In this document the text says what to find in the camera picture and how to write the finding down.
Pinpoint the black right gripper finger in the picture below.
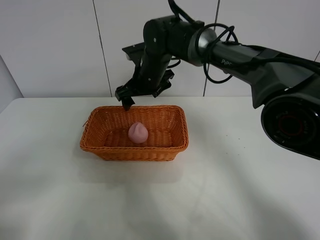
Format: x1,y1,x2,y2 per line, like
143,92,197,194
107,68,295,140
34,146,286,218
152,84,172,98

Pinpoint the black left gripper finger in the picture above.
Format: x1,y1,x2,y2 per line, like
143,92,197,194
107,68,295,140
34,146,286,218
121,97,135,111

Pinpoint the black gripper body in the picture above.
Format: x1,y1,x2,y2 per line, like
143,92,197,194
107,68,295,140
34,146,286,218
115,49,174,101

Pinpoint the pink peach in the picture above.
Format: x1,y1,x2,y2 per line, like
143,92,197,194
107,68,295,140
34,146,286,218
128,122,149,144

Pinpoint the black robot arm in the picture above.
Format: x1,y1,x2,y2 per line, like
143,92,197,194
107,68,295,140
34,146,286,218
115,15,320,159

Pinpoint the orange wicker basket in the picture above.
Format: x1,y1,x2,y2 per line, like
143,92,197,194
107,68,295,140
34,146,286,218
80,105,189,161

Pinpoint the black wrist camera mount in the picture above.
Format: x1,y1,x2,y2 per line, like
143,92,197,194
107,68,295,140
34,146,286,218
122,42,145,64

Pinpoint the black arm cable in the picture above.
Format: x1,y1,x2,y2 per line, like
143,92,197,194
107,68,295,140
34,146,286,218
167,0,320,84

